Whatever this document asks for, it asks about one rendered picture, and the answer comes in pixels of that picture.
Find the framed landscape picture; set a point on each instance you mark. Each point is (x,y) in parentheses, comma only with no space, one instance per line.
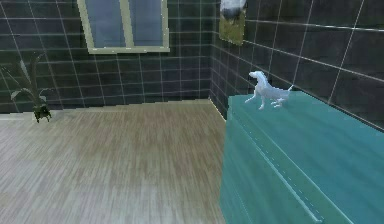
(232,25)

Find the white dog figurine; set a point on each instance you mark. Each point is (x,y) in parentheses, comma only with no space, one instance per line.
(266,90)

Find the teal chest of drawers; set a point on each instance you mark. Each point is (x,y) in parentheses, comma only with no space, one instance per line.
(300,160)

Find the cream framed window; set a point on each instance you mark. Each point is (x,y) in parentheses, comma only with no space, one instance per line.
(126,23)

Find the dark green house plant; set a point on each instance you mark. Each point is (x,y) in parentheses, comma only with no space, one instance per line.
(36,93)

